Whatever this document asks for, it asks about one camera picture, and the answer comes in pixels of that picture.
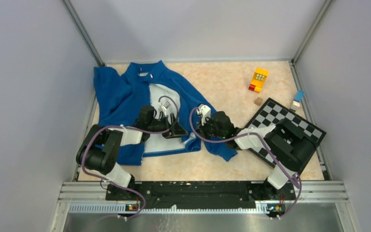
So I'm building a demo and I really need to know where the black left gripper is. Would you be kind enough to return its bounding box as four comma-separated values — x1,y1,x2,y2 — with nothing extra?
148,113,188,138

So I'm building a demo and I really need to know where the blue white small block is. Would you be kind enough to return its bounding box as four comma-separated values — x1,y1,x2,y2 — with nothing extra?
290,90,305,112

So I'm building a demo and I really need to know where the aluminium frame rail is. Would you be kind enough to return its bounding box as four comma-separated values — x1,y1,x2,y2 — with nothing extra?
58,181,348,215

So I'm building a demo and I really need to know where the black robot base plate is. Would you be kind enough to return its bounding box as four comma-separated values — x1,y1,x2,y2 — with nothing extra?
105,181,296,209

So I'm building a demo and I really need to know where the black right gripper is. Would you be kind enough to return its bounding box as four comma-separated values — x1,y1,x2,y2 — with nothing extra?
194,115,226,142

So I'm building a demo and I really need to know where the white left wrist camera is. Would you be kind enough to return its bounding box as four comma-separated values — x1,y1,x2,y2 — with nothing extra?
159,101,172,117

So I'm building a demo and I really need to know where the blue zip jacket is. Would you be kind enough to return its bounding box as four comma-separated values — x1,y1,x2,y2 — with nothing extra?
93,59,238,166

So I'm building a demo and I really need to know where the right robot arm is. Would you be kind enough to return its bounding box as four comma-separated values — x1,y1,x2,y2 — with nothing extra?
191,108,317,199

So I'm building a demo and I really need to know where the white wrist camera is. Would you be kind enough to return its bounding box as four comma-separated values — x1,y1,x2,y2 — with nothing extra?
159,101,172,117
196,104,211,118

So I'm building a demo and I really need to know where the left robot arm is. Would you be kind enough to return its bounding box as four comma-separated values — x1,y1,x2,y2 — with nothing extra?
76,102,188,200

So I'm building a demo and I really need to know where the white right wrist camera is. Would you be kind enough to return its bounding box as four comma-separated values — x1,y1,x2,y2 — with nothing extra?
196,104,211,118

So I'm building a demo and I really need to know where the small brown wooden cube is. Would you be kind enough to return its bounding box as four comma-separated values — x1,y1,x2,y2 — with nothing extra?
254,97,263,106

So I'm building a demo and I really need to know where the black white checkerboard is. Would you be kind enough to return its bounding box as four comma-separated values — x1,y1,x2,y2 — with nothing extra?
245,98,326,173

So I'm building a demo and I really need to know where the yellow red toy block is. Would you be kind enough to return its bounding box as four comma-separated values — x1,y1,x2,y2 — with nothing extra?
248,68,269,93

